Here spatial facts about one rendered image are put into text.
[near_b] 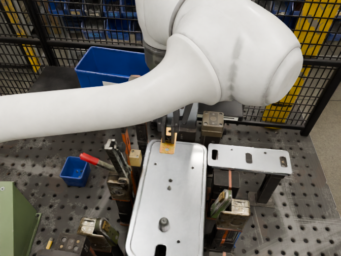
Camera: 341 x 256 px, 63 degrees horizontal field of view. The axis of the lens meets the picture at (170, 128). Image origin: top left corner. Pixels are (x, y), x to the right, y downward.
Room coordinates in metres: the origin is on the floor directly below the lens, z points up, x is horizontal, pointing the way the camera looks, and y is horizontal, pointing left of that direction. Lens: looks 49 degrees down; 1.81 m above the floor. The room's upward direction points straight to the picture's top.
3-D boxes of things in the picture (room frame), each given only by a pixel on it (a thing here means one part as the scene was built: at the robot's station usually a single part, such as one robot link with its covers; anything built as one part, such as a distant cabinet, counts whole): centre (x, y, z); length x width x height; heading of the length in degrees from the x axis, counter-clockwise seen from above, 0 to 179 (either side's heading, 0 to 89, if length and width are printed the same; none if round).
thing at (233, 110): (0.89, 0.15, 1.01); 0.90 x 0.22 x 0.03; 83
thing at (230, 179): (0.49, -0.19, 0.84); 0.11 x 0.10 x 0.28; 83
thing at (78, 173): (0.65, 0.42, 0.74); 0.11 x 0.10 x 0.09; 173
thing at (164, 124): (0.44, 0.02, 1.29); 0.03 x 0.01 x 0.07; 173
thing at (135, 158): (0.53, 0.12, 0.88); 0.04 x 0.04 x 0.36; 83
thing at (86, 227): (0.29, 0.22, 0.88); 0.11 x 0.09 x 0.37; 83
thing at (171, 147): (0.44, 0.00, 1.25); 0.08 x 0.04 x 0.01; 173
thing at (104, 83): (0.90, 0.20, 1.09); 0.30 x 0.17 x 0.13; 77
